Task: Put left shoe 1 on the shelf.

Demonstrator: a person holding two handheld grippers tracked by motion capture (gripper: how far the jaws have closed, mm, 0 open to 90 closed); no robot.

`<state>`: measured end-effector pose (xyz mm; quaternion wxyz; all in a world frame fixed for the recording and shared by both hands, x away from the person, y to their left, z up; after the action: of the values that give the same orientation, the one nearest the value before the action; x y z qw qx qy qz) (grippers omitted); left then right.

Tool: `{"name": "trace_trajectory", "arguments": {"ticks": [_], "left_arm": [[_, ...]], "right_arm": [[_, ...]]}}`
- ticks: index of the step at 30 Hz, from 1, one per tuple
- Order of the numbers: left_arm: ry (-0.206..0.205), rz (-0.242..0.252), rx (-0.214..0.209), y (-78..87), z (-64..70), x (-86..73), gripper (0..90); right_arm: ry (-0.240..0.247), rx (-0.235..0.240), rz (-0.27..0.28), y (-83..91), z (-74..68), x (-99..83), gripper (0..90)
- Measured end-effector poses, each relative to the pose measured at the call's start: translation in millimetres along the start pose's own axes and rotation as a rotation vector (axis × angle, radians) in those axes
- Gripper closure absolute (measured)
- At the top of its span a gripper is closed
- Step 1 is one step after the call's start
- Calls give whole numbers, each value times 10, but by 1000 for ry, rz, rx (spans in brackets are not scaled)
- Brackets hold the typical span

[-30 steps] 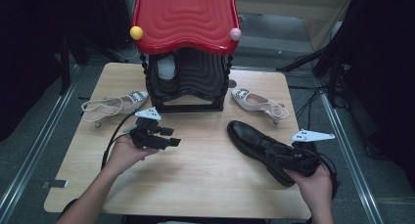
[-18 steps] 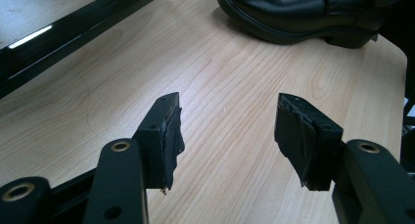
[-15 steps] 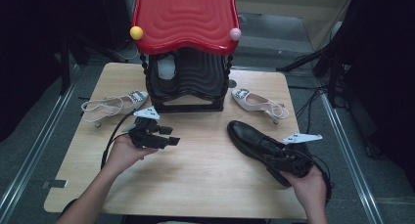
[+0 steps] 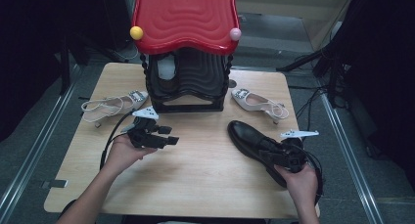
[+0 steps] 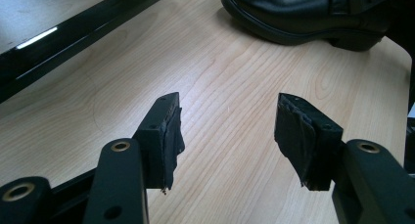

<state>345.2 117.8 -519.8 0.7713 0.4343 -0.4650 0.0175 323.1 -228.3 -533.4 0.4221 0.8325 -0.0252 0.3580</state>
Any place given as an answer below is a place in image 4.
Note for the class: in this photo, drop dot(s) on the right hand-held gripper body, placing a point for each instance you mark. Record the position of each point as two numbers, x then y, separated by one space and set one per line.
293 157

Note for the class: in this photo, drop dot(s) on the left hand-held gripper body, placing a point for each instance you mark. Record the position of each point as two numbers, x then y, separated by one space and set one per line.
145 137

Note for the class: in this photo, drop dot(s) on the white slingback shoe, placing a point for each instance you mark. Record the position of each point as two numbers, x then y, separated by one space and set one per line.
251 101
111 106

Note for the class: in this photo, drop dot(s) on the red and black shoe rack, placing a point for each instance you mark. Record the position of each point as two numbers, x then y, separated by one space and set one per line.
186 18

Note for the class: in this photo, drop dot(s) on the person's left hand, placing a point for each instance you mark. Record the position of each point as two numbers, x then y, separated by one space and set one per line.
122 155

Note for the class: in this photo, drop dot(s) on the person's right hand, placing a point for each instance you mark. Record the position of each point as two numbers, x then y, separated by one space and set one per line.
301 188

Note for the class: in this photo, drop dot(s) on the grey tape strip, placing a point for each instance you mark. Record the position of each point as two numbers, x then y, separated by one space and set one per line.
55 184

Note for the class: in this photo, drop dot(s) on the black tripod stand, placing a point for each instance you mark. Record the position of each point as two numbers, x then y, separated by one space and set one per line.
326 54

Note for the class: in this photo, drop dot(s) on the dark curtain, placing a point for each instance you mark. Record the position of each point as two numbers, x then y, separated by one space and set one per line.
29 38
385 70

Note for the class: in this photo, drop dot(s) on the metal floor rail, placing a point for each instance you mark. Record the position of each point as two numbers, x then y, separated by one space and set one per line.
39 145
352 158

